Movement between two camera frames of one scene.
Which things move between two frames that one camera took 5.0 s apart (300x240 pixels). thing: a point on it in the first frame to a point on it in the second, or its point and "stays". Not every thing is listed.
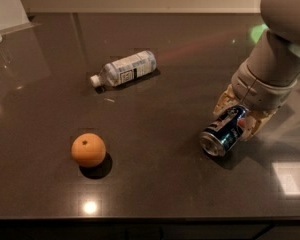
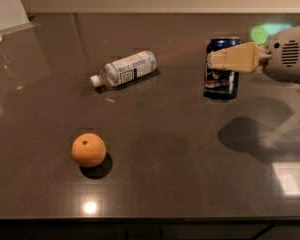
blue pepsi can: x=220 y=136 to x=221 y=84
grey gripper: x=253 y=90 to x=287 y=58
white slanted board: x=6 y=9 stays
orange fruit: x=88 y=149 stays
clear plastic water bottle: x=125 y=69 stays
